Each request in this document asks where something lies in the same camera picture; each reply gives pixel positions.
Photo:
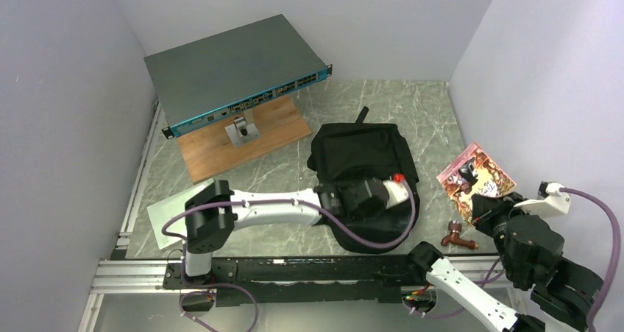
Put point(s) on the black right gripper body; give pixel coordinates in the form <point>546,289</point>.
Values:
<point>491,216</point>

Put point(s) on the black student backpack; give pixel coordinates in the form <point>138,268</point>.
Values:
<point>345,153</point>

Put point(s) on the grey notebook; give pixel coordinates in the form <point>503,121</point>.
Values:
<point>161,212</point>

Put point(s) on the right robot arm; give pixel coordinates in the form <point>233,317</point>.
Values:
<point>531,254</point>

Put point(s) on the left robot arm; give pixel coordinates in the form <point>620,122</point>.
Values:
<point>217,211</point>

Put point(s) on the copper brass tap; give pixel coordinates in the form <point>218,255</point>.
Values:
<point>454,237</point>

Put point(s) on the wooden base board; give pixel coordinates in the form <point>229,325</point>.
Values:
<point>219,147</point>

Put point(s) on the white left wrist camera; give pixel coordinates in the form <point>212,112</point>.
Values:
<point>397,192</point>

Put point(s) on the metal switch stand bracket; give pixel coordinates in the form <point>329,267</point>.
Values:
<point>241,132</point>

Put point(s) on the grey network switch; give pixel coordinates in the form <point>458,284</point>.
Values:
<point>207,80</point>

